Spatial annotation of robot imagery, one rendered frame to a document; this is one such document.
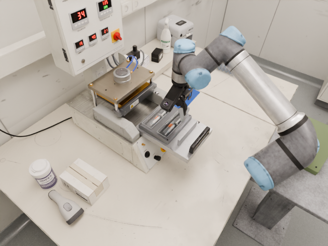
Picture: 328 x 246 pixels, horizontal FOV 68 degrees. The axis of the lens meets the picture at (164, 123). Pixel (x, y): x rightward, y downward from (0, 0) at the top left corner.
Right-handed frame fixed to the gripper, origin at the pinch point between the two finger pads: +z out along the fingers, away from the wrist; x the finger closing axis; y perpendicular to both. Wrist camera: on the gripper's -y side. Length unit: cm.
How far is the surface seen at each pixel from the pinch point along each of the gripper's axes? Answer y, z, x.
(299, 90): 220, 102, -44
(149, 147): -8.6, 19.1, 6.8
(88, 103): -10.0, 11.4, 46.7
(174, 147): -9.1, 7.2, -7.0
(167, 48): 74, 20, 55
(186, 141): -2.9, 7.1, -9.7
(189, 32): 96, 14, 50
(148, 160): -12.3, 24.1, 4.5
